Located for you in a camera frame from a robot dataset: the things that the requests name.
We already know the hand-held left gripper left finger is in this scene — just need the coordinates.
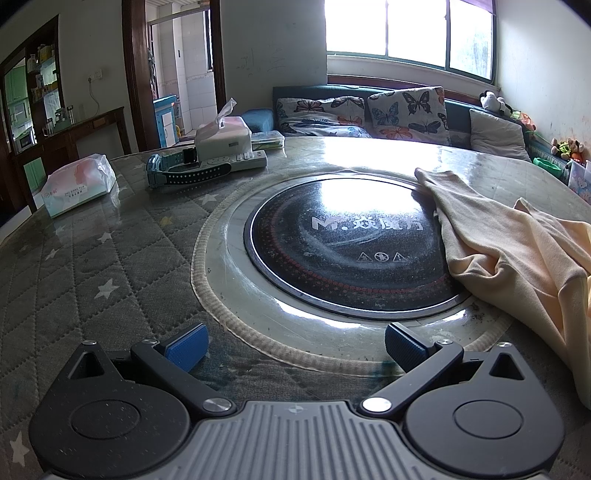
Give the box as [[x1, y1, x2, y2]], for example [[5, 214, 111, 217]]
[[48, 322, 236, 418]]

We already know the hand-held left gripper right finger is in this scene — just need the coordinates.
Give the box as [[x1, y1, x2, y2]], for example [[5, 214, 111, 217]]
[[358, 322, 540, 418]]

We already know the cream long-sleeve shirt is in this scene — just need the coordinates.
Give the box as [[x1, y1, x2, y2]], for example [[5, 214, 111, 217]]
[[414, 167, 591, 411]]

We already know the round black induction cooktop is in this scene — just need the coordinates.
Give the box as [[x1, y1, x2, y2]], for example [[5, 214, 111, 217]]
[[243, 175, 467, 319]]

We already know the pink white soft tissue pack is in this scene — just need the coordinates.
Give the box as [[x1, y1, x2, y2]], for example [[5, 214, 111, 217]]
[[41, 153, 117, 219]]

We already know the white tissue box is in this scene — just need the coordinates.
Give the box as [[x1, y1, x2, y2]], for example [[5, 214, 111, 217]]
[[194, 98, 253, 162]]

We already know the green clear plastic box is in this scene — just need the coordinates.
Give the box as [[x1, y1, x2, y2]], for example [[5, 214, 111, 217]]
[[252, 130, 285, 151]]

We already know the blue white bin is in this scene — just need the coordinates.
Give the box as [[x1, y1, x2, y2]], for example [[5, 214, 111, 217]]
[[153, 95, 181, 149]]

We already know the square butterfly print pillow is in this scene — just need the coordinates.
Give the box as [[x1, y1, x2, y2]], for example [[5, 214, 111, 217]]
[[367, 86, 451, 147]]

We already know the plain grey pillow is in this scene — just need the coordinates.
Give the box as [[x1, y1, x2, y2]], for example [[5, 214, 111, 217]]
[[468, 108, 532, 162]]

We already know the dark wooden cabinet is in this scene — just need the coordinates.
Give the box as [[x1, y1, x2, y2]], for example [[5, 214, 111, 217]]
[[0, 14, 128, 214]]

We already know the blue cushion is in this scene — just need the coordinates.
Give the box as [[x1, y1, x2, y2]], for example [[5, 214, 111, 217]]
[[241, 108, 276, 135]]

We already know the clear printed storage box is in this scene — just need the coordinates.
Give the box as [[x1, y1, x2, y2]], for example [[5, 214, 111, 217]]
[[568, 159, 591, 205]]

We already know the dark teal sofa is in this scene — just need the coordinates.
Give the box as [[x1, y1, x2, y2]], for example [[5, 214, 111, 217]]
[[272, 83, 591, 185]]

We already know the wide butterfly print pillow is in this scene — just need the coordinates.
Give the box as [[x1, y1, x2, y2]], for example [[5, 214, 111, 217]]
[[276, 96, 373, 138]]

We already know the brown green plush toy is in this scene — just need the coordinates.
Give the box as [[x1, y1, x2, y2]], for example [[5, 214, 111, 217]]
[[551, 137, 586, 163]]

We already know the panda plush toy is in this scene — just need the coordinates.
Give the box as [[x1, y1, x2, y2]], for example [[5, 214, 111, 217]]
[[479, 90, 513, 116]]

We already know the window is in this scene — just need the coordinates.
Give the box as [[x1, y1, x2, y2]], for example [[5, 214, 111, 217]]
[[325, 0, 499, 84]]

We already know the blue smartwatch with black strap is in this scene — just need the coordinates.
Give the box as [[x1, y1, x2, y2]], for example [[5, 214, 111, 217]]
[[147, 147, 232, 190]]

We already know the dark wooden door frame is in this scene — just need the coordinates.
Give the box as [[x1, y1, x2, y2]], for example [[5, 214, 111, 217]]
[[121, 0, 227, 154]]

